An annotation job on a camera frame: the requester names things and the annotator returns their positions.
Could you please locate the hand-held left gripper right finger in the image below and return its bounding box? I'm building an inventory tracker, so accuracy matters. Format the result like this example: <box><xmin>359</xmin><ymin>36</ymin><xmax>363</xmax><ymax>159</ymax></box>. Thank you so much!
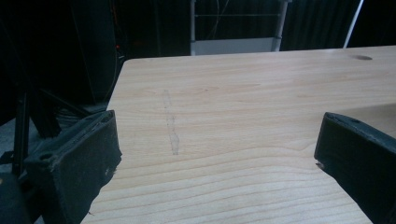
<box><xmin>313</xmin><ymin>111</ymin><xmax>396</xmax><ymax>224</ymax></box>

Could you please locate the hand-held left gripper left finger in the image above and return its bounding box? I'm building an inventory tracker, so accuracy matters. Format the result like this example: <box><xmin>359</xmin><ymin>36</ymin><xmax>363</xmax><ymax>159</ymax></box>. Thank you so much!
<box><xmin>23</xmin><ymin>109</ymin><xmax>123</xmax><ymax>224</ymax></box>

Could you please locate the black tripod stand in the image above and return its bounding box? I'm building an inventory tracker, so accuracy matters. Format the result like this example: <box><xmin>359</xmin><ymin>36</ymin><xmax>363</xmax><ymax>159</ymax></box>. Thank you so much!
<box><xmin>11</xmin><ymin>87</ymin><xmax>94</xmax><ymax>175</ymax></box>

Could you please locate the white metal pole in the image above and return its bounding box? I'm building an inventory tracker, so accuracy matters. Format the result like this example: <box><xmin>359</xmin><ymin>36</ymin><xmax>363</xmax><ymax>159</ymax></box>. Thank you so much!
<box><xmin>343</xmin><ymin>0</ymin><xmax>365</xmax><ymax>49</ymax></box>

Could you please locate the white metal desk frame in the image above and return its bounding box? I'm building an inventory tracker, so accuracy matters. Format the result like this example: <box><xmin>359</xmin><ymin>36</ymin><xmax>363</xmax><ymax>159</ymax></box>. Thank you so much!
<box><xmin>190</xmin><ymin>0</ymin><xmax>292</xmax><ymax>56</ymax></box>

